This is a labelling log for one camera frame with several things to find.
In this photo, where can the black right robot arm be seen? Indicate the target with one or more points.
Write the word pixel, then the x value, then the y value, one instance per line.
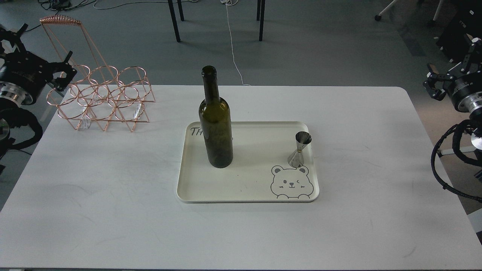
pixel 473 106

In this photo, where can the black table leg right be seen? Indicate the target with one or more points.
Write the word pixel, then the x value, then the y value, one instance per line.
pixel 260 14

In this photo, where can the cream bear serving tray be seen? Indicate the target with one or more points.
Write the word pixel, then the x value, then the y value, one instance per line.
pixel 259 171

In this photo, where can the dark green wine bottle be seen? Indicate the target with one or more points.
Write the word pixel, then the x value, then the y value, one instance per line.
pixel 215 120

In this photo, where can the black equipment at top right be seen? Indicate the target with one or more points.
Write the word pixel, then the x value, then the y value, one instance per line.
pixel 467 21

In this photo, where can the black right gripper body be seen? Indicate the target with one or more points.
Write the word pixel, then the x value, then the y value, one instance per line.
pixel 460 83

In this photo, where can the black table leg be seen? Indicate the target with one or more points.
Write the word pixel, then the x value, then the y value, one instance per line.
pixel 174 18
pixel 260 14

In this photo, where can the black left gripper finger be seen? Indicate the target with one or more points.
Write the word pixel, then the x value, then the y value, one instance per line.
pixel 63 66
pixel 61 83

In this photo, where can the black table leg left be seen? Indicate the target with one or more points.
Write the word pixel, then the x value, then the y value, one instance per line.
pixel 174 18

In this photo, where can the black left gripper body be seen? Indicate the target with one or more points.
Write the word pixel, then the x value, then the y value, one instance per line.
pixel 26 71

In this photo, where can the copper wire bottle rack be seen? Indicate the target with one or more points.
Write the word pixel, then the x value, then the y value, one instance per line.
pixel 101 94

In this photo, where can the white chair base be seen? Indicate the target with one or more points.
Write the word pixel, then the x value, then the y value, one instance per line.
pixel 410 6

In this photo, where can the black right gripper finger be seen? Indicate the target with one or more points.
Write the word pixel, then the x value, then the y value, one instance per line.
pixel 434 73
pixel 434 93

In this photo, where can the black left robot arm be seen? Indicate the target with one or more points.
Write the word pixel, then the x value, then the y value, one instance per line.
pixel 12 98

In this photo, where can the steel double jigger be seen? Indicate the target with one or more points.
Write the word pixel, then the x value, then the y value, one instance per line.
pixel 296 159

